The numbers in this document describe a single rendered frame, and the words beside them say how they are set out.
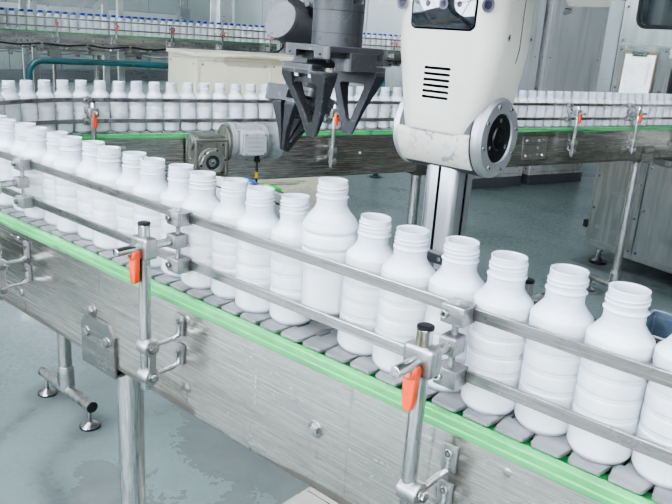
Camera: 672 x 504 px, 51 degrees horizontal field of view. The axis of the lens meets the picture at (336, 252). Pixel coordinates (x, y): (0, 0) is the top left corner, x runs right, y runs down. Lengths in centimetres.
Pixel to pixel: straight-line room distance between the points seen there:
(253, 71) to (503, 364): 451
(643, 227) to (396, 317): 404
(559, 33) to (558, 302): 693
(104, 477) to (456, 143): 156
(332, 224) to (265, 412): 27
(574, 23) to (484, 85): 635
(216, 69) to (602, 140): 256
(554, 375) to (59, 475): 195
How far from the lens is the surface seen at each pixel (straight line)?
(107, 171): 120
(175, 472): 242
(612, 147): 396
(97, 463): 250
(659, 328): 134
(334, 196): 84
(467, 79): 139
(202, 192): 101
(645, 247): 477
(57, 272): 132
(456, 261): 75
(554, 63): 758
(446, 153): 143
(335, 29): 80
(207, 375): 102
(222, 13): 1173
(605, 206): 493
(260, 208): 92
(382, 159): 297
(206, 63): 500
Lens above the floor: 136
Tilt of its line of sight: 17 degrees down
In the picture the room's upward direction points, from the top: 4 degrees clockwise
